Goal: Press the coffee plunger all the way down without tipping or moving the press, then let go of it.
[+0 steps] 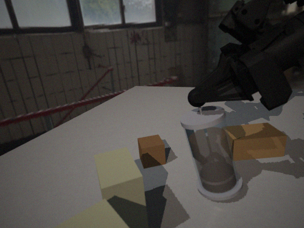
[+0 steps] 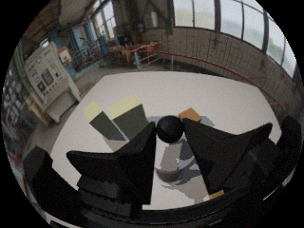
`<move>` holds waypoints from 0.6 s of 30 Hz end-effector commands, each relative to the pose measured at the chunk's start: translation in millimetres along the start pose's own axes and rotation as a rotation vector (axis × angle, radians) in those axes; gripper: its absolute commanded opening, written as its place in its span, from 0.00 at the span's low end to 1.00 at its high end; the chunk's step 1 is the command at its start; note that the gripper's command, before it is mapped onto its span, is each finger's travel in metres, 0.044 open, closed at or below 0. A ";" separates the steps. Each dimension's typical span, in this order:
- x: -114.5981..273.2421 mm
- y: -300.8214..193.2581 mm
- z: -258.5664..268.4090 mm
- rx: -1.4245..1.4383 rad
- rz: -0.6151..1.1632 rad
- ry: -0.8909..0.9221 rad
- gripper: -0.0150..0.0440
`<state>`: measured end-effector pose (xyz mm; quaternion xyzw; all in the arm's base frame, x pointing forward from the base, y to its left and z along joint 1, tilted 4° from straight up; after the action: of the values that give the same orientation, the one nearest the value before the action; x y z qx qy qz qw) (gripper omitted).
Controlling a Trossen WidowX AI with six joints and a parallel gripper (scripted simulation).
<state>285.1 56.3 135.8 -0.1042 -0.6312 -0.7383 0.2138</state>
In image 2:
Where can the glass coffee press with black knob plunger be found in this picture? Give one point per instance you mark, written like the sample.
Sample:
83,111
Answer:
173,153

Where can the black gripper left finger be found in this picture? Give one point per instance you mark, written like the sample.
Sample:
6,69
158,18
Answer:
133,164

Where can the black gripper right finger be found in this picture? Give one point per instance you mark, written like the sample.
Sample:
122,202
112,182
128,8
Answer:
219,153

